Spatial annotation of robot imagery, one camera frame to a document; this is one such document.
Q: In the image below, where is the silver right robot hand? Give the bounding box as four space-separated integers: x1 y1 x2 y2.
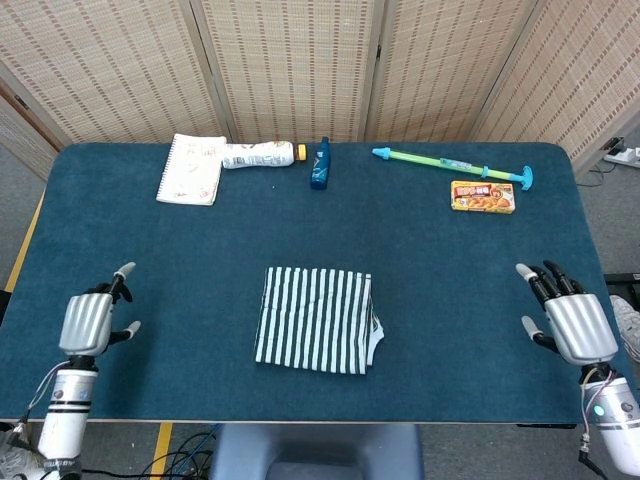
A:
515 259 620 366

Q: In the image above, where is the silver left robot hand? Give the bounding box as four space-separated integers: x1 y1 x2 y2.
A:
58 261 142 359

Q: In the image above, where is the green white striped T-shirt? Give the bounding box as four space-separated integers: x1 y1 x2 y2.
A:
253 266 386 375

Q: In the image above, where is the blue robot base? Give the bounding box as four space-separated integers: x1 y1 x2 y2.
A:
208 423 425 480

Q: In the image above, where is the white shoe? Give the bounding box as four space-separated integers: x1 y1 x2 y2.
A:
608 293 640 361

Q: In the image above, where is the yellow curry box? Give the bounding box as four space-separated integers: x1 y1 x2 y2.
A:
450 179 516 215

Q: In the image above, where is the white power strip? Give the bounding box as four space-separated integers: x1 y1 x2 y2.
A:
602 144 640 167

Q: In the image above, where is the white spiral notebook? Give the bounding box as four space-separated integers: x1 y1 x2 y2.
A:
155 132 227 207

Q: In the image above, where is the green blue water squirter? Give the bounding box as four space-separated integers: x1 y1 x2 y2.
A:
371 146 534 192

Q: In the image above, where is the white bottle yellow cap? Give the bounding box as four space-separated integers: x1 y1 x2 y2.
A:
221 140 308 171

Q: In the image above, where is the blue felt table cover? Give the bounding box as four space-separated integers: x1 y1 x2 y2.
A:
0 142 639 422

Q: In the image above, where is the blue bottle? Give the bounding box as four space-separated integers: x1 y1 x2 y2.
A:
309 136 332 191

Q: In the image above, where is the woven folding screen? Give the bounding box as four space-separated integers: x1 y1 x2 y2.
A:
0 0 640 176

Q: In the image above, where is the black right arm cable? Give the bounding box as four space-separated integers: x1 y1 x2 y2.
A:
576 369 609 476

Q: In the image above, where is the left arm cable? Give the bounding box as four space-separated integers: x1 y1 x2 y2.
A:
8 364 66 454

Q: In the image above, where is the black left arm strap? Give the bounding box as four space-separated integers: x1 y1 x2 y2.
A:
42 457 84 474

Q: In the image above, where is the black floor cable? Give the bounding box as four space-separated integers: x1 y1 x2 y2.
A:
79 424 221 480

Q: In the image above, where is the blue floor cable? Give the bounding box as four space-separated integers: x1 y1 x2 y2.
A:
182 427 222 459

